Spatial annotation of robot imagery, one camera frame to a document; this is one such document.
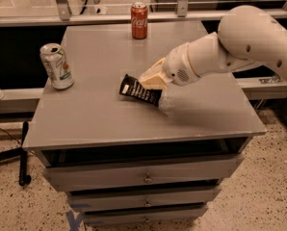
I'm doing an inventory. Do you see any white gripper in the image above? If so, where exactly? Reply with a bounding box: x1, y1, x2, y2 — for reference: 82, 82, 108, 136
139, 42, 199, 90

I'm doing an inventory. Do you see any black rxbar chocolate wrapper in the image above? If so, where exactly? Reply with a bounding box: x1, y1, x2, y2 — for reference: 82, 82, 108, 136
119, 74, 162, 107

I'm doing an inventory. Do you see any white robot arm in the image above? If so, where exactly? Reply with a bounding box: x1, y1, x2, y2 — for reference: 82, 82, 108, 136
139, 6, 287, 90

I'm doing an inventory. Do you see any red coca-cola can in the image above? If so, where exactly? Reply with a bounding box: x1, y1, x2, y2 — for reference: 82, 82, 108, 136
131, 2, 148, 39

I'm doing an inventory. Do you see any white green 7up can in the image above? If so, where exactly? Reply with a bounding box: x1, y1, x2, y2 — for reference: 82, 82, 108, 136
39, 43, 74, 90

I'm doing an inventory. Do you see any grey drawer cabinet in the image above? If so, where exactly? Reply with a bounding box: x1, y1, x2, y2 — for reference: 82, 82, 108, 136
22, 20, 268, 227

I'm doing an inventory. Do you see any grey metal railing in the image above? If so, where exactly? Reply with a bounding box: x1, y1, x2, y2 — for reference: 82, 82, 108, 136
0, 0, 287, 27

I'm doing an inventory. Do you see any middle grey drawer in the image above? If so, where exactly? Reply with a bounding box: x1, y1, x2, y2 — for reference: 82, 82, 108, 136
67, 186, 221, 212

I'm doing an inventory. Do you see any grey drawer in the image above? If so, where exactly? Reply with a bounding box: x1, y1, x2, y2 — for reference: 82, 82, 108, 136
83, 204, 207, 226
43, 154, 244, 192
67, 186, 221, 212

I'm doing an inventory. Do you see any top grey drawer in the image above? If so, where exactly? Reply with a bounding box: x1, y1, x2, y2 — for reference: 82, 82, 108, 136
43, 154, 244, 192

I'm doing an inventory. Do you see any bottom grey drawer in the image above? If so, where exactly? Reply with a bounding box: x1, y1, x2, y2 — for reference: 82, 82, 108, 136
83, 204, 207, 226

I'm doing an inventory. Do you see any black tripod leg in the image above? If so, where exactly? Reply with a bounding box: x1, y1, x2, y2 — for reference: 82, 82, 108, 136
0, 121, 32, 187

